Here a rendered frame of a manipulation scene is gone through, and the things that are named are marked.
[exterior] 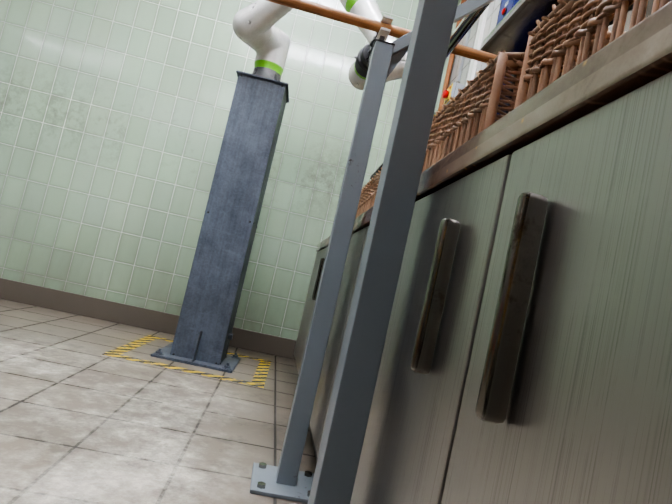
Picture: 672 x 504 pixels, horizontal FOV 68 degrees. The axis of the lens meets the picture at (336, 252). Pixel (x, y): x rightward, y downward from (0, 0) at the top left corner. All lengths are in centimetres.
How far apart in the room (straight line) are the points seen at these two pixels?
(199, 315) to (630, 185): 193
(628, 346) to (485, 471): 14
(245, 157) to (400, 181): 159
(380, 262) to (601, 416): 35
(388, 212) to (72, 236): 239
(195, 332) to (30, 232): 115
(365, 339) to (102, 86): 254
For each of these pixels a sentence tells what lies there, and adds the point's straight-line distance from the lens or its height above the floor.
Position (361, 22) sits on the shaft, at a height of 118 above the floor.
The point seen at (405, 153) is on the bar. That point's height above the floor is 58.
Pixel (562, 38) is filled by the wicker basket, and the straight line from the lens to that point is 54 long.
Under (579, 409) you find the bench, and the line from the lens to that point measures 27.
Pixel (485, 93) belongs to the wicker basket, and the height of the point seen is 69.
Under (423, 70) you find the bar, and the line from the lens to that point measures 62.
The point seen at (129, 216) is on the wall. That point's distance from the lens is 277.
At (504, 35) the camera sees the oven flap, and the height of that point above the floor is 138.
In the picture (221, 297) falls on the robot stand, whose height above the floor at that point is 27.
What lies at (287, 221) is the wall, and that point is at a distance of 267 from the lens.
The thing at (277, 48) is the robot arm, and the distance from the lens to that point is 232.
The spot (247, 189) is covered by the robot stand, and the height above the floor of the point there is 73.
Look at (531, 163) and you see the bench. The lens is 37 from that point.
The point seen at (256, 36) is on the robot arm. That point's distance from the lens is 225.
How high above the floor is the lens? 42
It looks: 4 degrees up
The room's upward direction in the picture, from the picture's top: 13 degrees clockwise
